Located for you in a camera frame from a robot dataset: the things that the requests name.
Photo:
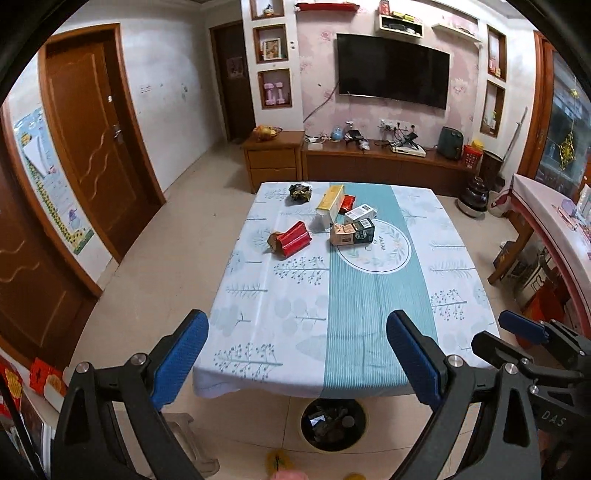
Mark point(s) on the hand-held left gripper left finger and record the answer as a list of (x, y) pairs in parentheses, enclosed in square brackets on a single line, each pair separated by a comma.
[(182, 355)]

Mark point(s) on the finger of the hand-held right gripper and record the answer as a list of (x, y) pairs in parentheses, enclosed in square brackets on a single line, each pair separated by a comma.
[(521, 325), (498, 348)]

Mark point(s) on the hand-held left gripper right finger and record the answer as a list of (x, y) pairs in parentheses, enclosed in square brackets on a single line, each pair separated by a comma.
[(413, 355)]

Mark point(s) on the round yellow trash bin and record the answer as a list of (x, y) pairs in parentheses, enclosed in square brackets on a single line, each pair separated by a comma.
[(323, 408)]

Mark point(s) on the heap of discarded packaging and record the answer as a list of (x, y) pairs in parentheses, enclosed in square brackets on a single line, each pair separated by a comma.
[(330, 429)]

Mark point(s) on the brown carton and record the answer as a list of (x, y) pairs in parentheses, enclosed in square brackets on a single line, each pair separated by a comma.
[(340, 236)]

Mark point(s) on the white black-trimmed box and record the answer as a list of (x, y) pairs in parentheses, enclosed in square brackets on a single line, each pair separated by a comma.
[(360, 213)]

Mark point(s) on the red cardboard box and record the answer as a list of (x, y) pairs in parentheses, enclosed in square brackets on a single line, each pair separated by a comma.
[(545, 304), (295, 237)]

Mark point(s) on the red foil packet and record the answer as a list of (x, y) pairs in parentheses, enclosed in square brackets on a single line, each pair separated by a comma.
[(347, 204)]

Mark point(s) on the cream yellow long box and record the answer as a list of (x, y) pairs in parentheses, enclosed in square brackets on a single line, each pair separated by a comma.
[(330, 201)]

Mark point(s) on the black wrapper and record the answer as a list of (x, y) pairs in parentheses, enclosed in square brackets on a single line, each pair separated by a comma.
[(300, 193)]

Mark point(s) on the teal and white printed tablecloth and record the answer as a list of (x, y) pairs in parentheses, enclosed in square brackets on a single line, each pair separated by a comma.
[(360, 323)]

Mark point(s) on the clear plastic stool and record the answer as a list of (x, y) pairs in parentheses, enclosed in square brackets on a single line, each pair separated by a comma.
[(182, 429)]

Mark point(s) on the pink covered table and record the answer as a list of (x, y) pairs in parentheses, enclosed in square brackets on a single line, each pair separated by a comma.
[(549, 221)]

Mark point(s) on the yellow embroidered slipper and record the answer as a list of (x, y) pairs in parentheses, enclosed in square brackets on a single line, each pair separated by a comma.
[(277, 461), (353, 476)]

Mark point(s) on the black ceramic jar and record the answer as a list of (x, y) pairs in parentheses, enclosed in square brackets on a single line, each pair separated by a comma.
[(473, 196)]

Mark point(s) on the red gold paper packets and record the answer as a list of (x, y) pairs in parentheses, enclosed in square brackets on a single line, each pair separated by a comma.
[(44, 374)]

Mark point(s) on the brown wooden door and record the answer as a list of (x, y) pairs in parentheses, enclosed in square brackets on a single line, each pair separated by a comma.
[(92, 138), (32, 277)]

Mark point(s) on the red plastic basket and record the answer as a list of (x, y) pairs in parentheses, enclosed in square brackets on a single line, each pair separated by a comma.
[(472, 157)]

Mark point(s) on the gold hanging ornament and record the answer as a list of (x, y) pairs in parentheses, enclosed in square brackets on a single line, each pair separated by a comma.
[(565, 150)]

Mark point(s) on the long metal rod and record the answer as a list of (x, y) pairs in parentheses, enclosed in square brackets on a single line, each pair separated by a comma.
[(516, 136)]

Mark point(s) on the long wooden television cabinet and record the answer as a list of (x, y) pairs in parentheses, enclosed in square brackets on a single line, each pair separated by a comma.
[(369, 168)]

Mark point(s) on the dark green air fryer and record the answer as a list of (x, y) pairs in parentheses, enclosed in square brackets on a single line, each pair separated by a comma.
[(450, 143)]

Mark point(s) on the white set-top box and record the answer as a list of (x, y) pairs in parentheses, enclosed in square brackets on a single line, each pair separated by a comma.
[(408, 150)]

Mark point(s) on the wooden side cabinet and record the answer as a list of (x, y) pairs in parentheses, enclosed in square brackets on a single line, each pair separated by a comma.
[(272, 159)]

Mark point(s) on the glass display cabinet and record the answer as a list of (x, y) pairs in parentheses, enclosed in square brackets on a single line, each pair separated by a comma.
[(563, 106)]

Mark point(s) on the small blue kettle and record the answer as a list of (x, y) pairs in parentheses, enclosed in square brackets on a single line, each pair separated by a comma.
[(338, 134)]

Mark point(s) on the bowl of fruit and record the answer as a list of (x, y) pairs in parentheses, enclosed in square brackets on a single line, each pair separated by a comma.
[(266, 133)]

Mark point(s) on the dark brown door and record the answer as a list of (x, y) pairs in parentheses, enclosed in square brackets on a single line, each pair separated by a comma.
[(235, 101)]

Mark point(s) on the pink dumbbell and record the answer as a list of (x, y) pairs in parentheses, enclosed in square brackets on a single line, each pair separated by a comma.
[(280, 92), (267, 94)]

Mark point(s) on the black flat television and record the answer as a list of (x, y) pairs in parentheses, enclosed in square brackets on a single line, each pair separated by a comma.
[(392, 69)]

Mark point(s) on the small figurine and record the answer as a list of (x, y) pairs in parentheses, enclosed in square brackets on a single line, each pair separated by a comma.
[(268, 9)]

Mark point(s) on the children's wall poster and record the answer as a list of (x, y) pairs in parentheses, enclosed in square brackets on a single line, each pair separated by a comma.
[(55, 194)]

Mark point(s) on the white wall power strip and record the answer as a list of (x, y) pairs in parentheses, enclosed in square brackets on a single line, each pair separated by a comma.
[(395, 124)]

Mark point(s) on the white flat wall shelf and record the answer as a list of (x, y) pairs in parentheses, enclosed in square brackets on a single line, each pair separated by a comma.
[(457, 31)]

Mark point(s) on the small picture frame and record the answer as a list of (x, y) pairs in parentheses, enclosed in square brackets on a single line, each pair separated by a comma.
[(271, 48)]

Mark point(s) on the white box wall shelf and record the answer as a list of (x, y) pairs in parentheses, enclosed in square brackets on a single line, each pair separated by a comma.
[(401, 25)]

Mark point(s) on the red wall shelf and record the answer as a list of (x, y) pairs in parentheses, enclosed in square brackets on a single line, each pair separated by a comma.
[(328, 6)]

